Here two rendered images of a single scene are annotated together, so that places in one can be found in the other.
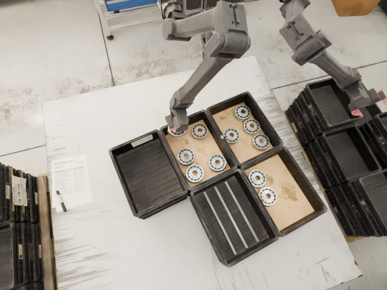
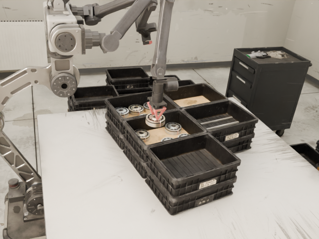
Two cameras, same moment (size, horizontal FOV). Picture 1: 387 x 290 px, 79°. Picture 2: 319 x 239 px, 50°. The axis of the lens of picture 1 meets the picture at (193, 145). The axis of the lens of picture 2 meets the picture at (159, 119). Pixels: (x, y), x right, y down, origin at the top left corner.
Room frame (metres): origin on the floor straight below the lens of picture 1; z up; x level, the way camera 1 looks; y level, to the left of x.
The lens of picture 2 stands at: (0.51, 1.68, 1.93)
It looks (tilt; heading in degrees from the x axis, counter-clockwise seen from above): 29 degrees down; 270
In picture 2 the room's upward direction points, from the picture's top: 5 degrees clockwise
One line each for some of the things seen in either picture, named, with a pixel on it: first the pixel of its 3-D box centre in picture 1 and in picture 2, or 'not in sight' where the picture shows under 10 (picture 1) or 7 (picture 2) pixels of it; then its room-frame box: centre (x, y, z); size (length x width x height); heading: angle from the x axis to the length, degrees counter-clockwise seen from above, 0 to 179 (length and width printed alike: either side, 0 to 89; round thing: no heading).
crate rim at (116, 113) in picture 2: (243, 126); (141, 105); (0.62, -0.28, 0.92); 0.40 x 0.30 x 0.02; 31
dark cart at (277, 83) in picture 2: not in sight; (261, 95); (-0.56, -1.66, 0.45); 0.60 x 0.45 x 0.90; 22
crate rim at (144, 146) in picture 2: (197, 147); (164, 127); (0.47, -0.02, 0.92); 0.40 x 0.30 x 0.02; 31
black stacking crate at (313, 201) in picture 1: (278, 190); (192, 102); (0.28, -0.49, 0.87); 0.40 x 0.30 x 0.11; 31
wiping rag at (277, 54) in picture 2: not in sight; (277, 53); (-0.65, -1.75, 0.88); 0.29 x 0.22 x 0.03; 22
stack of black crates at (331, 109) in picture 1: (318, 114); (95, 114); (1.09, -1.06, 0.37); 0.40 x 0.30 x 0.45; 21
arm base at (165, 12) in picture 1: (173, 10); (89, 39); (0.86, 0.13, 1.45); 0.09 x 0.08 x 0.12; 112
